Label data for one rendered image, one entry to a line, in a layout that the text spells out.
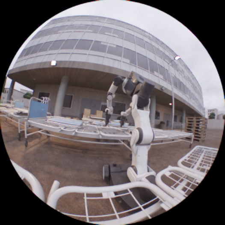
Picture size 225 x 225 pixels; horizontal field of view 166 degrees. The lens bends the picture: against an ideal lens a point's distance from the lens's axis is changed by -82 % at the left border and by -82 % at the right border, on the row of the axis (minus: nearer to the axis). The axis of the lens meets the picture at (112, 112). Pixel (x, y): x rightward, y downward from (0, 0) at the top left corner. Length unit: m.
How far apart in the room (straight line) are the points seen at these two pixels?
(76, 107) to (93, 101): 1.69
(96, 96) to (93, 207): 7.52
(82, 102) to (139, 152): 7.11
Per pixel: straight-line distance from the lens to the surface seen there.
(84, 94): 7.66
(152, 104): 7.47
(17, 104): 5.25
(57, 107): 5.73
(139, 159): 0.70
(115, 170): 0.91
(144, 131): 0.64
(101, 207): 0.82
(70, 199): 0.86
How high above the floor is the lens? 0.75
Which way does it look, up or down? 4 degrees up
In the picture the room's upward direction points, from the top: 7 degrees clockwise
